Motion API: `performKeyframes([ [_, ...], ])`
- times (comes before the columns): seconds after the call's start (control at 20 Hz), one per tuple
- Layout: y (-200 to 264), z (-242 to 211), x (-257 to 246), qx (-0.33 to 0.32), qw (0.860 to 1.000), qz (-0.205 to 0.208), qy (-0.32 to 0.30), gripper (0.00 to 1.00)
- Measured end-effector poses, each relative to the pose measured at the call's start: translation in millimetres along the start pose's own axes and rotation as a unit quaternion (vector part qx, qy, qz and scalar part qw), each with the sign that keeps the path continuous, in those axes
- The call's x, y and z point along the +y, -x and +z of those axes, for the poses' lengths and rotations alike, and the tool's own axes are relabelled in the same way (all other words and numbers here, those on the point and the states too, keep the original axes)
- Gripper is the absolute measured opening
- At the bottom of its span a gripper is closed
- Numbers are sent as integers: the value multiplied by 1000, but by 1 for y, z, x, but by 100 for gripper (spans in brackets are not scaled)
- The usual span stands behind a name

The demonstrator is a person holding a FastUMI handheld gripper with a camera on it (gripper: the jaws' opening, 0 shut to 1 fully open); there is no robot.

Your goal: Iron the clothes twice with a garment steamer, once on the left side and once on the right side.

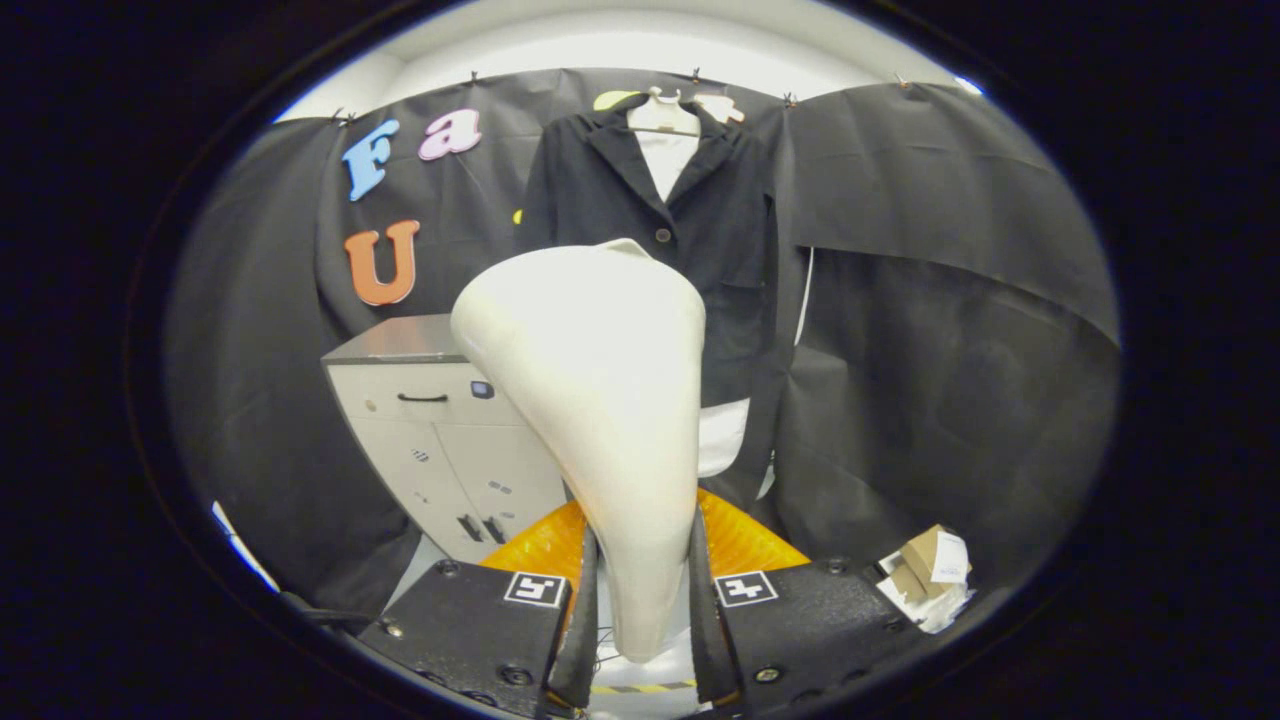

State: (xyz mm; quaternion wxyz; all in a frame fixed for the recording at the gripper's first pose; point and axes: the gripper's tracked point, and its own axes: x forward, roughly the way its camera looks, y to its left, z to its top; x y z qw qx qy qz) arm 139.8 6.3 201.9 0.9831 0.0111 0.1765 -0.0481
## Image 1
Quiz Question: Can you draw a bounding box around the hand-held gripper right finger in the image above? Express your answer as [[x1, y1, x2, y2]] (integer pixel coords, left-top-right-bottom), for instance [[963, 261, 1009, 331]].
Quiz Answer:
[[688, 490, 928, 719]]

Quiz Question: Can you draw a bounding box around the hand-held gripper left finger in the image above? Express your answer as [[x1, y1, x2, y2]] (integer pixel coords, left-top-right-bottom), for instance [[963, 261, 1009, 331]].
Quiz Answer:
[[357, 500, 603, 719]]

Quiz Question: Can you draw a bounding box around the white garment steamer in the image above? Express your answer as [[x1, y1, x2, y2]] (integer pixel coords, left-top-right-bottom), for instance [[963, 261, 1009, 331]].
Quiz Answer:
[[450, 238, 708, 663]]

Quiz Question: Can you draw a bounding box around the black jacket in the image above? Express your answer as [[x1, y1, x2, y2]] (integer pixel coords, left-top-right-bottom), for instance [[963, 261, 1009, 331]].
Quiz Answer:
[[515, 100, 791, 501]]

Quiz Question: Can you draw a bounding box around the grey cabinet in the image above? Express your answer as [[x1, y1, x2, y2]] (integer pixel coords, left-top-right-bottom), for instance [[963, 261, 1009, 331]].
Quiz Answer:
[[321, 314, 569, 566]]

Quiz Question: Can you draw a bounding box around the white blue-edged panel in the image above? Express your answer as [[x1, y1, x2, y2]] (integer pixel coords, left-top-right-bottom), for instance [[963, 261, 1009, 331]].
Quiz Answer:
[[210, 500, 281, 593]]

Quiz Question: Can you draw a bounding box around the black backdrop cloth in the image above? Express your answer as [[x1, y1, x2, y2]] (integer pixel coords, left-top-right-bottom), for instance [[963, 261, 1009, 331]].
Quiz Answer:
[[165, 68, 1121, 611]]

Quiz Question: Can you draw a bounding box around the white mannequin torso form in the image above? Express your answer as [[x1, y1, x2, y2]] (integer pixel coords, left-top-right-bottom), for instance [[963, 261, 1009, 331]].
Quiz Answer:
[[627, 87, 752, 479]]

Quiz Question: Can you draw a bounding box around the thin white cord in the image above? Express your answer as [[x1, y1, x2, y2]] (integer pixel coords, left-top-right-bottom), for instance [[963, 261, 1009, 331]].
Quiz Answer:
[[795, 247, 816, 346]]

